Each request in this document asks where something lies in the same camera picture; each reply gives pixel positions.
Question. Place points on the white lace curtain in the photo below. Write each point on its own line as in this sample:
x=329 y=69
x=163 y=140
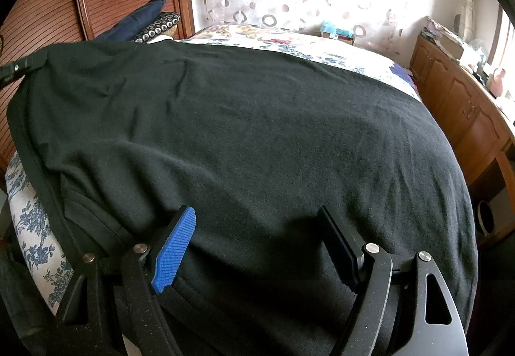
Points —
x=468 y=1

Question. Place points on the pile of papers and boxes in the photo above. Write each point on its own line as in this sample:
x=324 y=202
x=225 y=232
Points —
x=444 y=38

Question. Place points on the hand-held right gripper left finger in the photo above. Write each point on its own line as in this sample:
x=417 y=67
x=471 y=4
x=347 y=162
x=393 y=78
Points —
x=177 y=249

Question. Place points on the pink bottle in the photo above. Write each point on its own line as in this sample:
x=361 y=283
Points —
x=499 y=81

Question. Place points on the dark blue pillow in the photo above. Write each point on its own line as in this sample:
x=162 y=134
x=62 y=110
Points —
x=134 y=19

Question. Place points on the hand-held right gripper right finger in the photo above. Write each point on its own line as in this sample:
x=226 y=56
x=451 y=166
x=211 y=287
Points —
x=342 y=251

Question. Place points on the round waste bin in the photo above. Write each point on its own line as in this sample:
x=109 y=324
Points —
x=485 y=219

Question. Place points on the navy blue blanket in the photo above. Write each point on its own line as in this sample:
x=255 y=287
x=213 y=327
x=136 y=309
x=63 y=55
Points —
x=402 y=74

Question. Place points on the blue tissue box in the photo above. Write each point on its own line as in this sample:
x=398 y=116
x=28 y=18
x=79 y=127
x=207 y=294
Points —
x=337 y=32

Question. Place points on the floral bed blanket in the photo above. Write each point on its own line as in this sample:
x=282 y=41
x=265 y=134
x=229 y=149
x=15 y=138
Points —
x=257 y=36

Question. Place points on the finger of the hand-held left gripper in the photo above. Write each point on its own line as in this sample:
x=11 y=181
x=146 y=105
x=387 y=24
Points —
x=22 y=67

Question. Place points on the black printed t-shirt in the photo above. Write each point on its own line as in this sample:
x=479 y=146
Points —
x=249 y=138

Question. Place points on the wooden cabinet desk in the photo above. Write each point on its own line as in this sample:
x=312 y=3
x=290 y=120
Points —
x=450 y=98

